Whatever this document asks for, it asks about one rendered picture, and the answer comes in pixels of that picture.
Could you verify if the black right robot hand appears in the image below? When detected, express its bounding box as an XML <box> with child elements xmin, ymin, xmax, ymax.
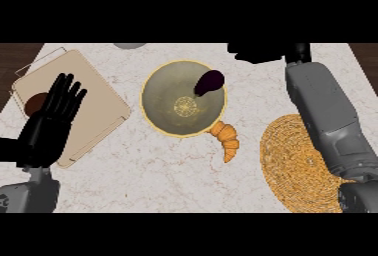
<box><xmin>226</xmin><ymin>42</ymin><xmax>288</xmax><ymax>65</ymax></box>

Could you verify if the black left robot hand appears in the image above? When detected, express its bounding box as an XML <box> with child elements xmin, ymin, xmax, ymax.
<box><xmin>0</xmin><ymin>72</ymin><xmax>89</xmax><ymax>169</ymax></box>

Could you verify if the dark purple eggplant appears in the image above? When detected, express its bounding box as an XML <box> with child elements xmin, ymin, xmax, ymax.
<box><xmin>194</xmin><ymin>69</ymin><xmax>226</xmax><ymax>98</ymax></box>

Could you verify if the grey yellow-rimmed bowl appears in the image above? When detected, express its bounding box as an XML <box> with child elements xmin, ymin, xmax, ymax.
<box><xmin>140</xmin><ymin>59</ymin><xmax>229</xmax><ymax>138</ymax></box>

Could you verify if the woven yellow round placemat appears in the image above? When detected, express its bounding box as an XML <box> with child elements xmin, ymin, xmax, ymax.
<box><xmin>259</xmin><ymin>113</ymin><xmax>357</xmax><ymax>214</ymax></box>

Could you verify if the brown round disc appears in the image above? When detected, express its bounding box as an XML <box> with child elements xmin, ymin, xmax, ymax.
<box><xmin>24</xmin><ymin>92</ymin><xmax>52</xmax><ymax>118</ymax></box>

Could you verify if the beige cutting board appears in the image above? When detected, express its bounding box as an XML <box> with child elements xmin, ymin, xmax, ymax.
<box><xmin>10</xmin><ymin>46</ymin><xmax>133</xmax><ymax>169</ymax></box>

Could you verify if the grey round object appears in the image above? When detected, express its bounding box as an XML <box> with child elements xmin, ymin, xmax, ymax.
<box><xmin>112</xmin><ymin>42</ymin><xmax>149</xmax><ymax>50</ymax></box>

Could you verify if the orange croissant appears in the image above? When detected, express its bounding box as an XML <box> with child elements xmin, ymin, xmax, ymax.
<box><xmin>207</xmin><ymin>120</ymin><xmax>241</xmax><ymax>164</ymax></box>

